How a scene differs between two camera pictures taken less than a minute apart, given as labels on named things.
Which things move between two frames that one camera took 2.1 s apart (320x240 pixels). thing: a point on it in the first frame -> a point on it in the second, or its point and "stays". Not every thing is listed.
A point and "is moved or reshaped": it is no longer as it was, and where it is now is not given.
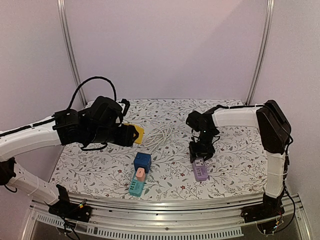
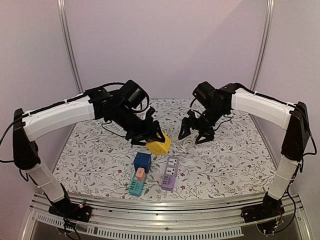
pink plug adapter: x=140 y=174 stays
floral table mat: x=237 y=164 stays
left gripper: x=126 y=139 -> x=147 y=129
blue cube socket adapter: x=142 y=160 stays
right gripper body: x=201 y=151 -> x=198 y=123
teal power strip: x=136 y=187 stays
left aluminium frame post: x=61 y=5 stays
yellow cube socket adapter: x=139 y=140 is moved or reshaped
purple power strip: x=200 y=170 -> x=168 y=179
